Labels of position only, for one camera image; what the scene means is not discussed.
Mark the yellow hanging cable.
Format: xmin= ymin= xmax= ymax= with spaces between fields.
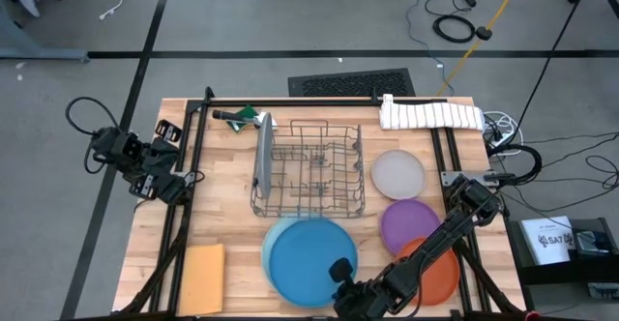
xmin=434 ymin=0 xmax=528 ymax=98

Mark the black handled dish brush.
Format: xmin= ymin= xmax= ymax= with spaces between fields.
xmin=211 ymin=108 xmax=280 ymax=131

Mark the black storage box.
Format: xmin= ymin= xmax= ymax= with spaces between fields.
xmin=506 ymin=217 xmax=619 ymax=307

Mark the large light teal plate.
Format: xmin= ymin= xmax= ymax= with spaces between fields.
xmin=260 ymin=214 xmax=294 ymax=293

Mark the small purple plate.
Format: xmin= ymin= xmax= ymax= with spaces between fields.
xmin=380 ymin=198 xmax=442 ymax=256

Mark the large blue plate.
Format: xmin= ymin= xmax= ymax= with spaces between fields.
xmin=268 ymin=218 xmax=359 ymax=308

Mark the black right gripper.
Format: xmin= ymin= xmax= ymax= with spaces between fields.
xmin=328 ymin=257 xmax=393 ymax=320

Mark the white striped towel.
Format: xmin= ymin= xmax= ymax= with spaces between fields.
xmin=378 ymin=93 xmax=485 ymax=132

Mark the large grey plate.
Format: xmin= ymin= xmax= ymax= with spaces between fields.
xmin=253 ymin=111 xmax=275 ymax=200

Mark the grey metal mounting plate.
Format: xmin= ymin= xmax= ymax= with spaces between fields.
xmin=440 ymin=169 xmax=499 ymax=187

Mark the white cable bundle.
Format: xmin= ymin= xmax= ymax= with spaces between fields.
xmin=482 ymin=110 xmax=519 ymax=157

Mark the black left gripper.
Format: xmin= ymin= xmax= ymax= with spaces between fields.
xmin=133 ymin=120 xmax=192 ymax=205

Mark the white printed booklet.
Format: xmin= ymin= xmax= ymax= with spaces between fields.
xmin=519 ymin=216 xmax=577 ymax=266

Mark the small orange plate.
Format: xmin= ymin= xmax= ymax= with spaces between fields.
xmin=396 ymin=237 xmax=460 ymax=306

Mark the yellow-orange cloth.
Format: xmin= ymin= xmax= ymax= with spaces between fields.
xmin=177 ymin=243 xmax=226 ymax=316

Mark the grey furniture base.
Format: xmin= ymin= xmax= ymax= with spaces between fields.
xmin=0 ymin=1 xmax=91 ymax=64

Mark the black metal table frame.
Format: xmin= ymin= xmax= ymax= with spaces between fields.
xmin=113 ymin=86 xmax=531 ymax=321

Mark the small beige plate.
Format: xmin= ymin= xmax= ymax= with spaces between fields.
xmin=370 ymin=149 xmax=427 ymax=200

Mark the black floor mat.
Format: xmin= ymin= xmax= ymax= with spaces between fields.
xmin=287 ymin=68 xmax=416 ymax=98

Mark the grey wire dish rack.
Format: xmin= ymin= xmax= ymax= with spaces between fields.
xmin=250 ymin=120 xmax=368 ymax=219

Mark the green sponge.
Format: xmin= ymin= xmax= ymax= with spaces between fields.
xmin=226 ymin=104 xmax=260 ymax=133

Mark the black hanging cable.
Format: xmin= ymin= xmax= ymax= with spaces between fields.
xmin=515 ymin=0 xmax=597 ymax=133

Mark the coiled black cable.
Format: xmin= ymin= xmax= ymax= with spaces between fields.
xmin=431 ymin=14 xmax=477 ymax=44

